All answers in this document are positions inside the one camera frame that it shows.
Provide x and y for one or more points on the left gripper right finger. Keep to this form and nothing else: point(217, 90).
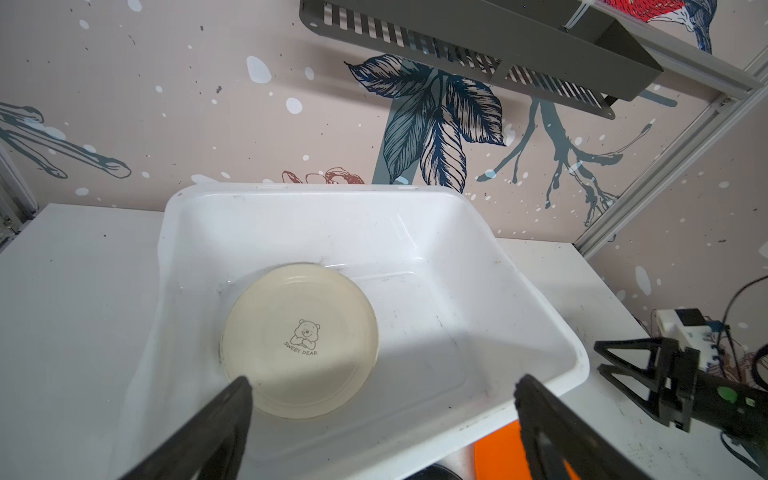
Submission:
point(560, 445)

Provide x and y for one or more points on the large cream bear plate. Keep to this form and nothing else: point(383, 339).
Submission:
point(305, 336)

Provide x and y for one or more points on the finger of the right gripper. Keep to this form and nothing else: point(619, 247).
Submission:
point(629, 357)
point(648, 403)

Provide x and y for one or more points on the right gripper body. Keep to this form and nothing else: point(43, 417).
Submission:
point(685, 393)

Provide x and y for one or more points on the white plastic bin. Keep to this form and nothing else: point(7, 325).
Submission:
point(380, 328)

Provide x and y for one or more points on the black plate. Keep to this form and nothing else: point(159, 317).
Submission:
point(434, 472)

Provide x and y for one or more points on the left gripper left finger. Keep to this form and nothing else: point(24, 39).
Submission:
point(211, 445)

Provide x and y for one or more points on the black hanging shelf basket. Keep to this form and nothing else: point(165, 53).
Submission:
point(566, 52)

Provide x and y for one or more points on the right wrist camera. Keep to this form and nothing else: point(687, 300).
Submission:
point(692, 330)

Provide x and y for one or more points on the orange plate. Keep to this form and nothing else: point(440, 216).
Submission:
point(501, 456)

